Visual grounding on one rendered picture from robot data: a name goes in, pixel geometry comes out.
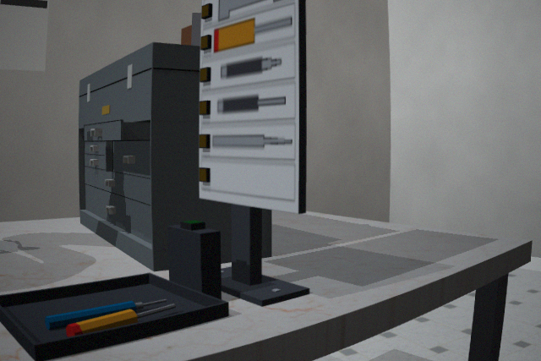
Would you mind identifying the blue-handled tool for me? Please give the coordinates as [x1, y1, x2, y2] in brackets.
[45, 299, 167, 330]

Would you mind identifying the orange-handled screwdriver with red end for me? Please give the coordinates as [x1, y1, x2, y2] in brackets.
[66, 304, 176, 337]

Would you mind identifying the dark grey drawer chest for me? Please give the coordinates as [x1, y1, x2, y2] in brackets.
[79, 42, 232, 271]

